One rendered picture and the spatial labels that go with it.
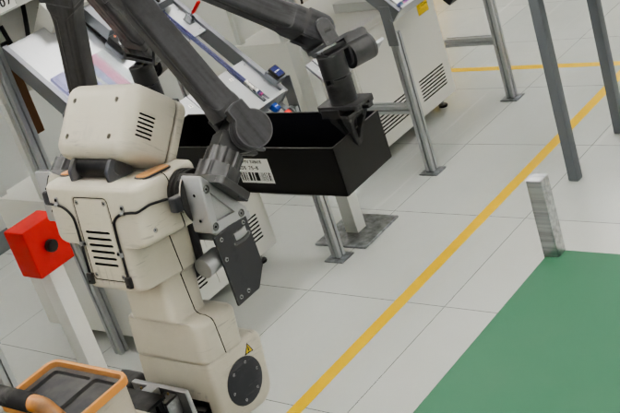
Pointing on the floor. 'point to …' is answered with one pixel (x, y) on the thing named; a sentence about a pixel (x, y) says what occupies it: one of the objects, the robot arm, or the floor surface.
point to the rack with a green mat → (544, 336)
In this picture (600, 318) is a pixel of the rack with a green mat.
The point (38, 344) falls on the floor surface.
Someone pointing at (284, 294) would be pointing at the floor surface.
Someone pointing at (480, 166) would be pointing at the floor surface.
